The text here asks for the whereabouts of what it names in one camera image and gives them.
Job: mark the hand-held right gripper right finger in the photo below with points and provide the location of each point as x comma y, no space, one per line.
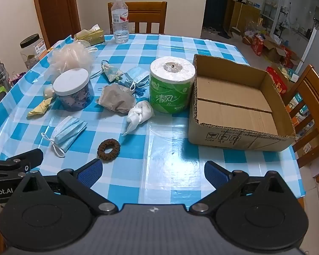
215,172

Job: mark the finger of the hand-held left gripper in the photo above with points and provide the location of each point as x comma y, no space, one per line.
16,162

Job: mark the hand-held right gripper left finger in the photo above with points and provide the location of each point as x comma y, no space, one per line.
91,171

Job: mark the brown scrunchie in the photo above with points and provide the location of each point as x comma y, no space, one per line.
102,151

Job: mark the blue face mask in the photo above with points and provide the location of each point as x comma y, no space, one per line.
67,131
137,75

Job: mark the blue and white round toy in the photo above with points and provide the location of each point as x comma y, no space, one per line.
49,91

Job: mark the white knotted cloth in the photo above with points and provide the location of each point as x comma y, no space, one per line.
138,114

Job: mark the brown cardboard box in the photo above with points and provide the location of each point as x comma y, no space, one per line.
228,95

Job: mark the blue floral sachet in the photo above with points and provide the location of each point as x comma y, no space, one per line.
113,73

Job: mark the beige mesh bath pouf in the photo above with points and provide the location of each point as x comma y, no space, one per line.
69,57

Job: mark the blue white checkered tablecloth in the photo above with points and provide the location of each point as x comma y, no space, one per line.
170,148

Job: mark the pen holder with pens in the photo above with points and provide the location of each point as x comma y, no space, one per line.
1,79

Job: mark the clear jar with white lid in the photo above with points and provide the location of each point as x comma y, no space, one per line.
71,82

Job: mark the green wrapped toilet paper roll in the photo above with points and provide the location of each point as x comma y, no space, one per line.
170,93

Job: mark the clear jar with black lid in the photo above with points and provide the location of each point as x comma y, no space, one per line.
32,50

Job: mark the wooden chair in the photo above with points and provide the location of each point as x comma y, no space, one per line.
148,10
313,90

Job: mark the open cardboard carton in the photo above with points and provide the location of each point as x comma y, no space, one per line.
272,53

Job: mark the yellow-green tissue pack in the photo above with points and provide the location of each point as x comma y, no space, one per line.
91,35

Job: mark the dark slippers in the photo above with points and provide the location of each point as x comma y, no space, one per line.
225,34

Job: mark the pale slippers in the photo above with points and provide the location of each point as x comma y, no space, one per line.
210,30

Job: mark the brown wooden door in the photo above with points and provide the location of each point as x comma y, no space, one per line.
58,5

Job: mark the clear plastic water bottle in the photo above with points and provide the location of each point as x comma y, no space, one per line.
120,18

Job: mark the grey refrigerator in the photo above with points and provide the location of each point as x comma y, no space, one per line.
316,53

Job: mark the wooden cabinet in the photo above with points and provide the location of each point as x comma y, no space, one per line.
246,16

